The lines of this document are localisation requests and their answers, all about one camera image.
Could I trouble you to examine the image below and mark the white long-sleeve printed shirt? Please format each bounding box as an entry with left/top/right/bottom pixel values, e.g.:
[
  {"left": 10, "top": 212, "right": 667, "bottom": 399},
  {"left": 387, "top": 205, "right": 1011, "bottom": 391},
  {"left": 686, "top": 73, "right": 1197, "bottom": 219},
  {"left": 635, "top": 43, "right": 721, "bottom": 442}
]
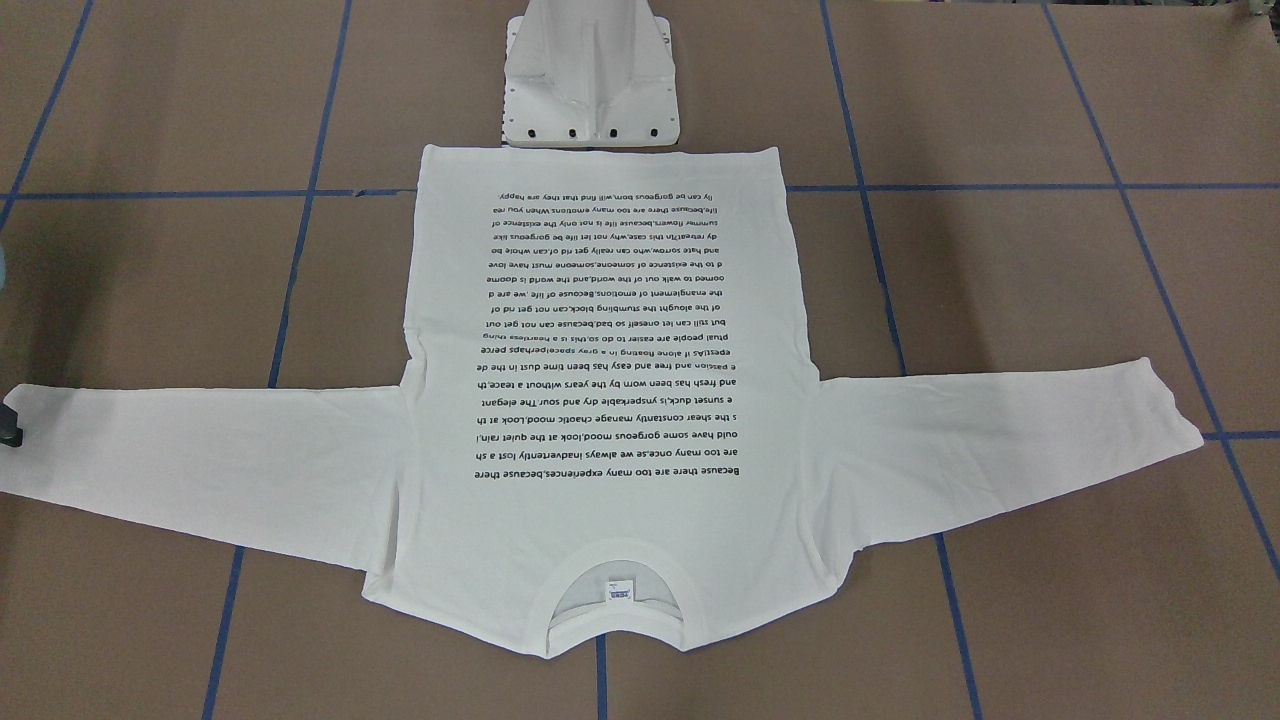
[{"left": 3, "top": 146, "right": 1203, "bottom": 659}]

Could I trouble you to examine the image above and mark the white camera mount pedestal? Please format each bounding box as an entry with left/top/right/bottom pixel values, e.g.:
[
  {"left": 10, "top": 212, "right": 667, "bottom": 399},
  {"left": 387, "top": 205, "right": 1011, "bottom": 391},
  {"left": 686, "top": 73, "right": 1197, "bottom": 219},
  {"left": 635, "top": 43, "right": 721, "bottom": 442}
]
[{"left": 500, "top": 1, "right": 681, "bottom": 149}]

